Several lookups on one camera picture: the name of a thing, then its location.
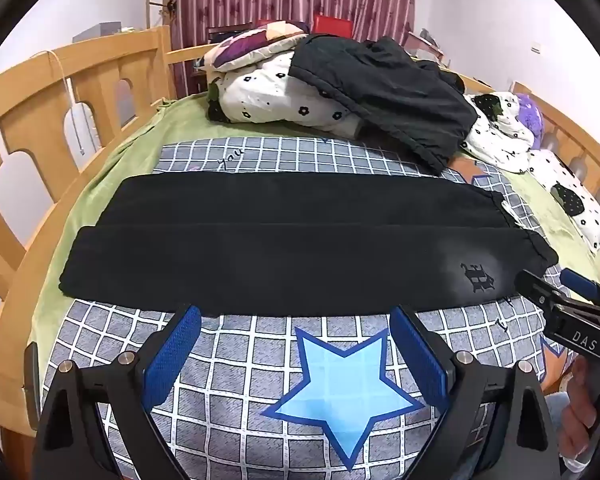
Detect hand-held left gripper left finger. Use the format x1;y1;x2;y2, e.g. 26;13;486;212
35;304;202;480

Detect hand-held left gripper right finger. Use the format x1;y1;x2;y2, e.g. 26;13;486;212
390;305;563;480

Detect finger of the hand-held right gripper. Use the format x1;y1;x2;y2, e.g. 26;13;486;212
515;270;561;311
561;268;600;306

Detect black pants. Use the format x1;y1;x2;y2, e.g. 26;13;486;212
60;172;560;318

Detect person's right hand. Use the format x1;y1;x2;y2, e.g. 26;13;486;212
562;359;600;468

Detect white floral pillow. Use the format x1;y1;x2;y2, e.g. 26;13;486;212
527;150;600;256

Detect grey checked star blanket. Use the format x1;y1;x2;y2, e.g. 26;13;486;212
45;137;581;480

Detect purple plush toy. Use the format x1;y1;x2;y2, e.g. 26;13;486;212
517;92;546;151

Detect green bed sheet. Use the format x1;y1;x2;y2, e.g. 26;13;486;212
27;95;600;396

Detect pile of black clothes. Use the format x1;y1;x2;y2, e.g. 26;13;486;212
290;35;478;176

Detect white floral quilt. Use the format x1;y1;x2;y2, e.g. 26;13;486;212
207;52;537;173

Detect purple patterned pillow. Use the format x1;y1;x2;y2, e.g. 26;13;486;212
202;22;311;73

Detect red chair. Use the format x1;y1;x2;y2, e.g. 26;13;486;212
312;14;353;38

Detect grey box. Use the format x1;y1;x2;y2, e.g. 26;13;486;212
72;21;123;43

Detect wooden coat rack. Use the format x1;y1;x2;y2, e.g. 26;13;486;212
145;0;181;28

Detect white cable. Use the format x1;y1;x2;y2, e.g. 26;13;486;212
45;50;86;156

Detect wooden bed frame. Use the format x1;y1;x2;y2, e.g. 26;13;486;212
0;25;600;441

